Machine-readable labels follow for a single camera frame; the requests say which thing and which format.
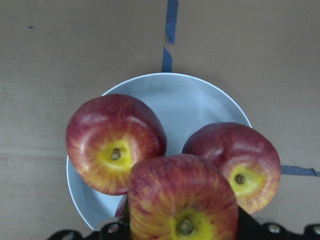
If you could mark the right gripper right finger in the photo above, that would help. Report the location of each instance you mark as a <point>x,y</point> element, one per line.
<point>251,229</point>

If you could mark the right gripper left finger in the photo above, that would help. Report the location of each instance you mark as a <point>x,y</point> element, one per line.
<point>115,228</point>

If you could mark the red yellow apple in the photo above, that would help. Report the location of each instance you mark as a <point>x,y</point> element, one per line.
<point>181,197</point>

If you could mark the red apple on plate front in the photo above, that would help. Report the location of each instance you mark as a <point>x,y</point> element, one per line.
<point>247,159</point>

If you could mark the red apple on plate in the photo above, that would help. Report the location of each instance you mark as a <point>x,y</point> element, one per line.
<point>107,135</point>
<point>247,159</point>

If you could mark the red apple on plate left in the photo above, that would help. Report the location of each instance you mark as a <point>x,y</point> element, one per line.
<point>107,135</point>

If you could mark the light blue plate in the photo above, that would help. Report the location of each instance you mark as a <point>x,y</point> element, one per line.
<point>183,104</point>

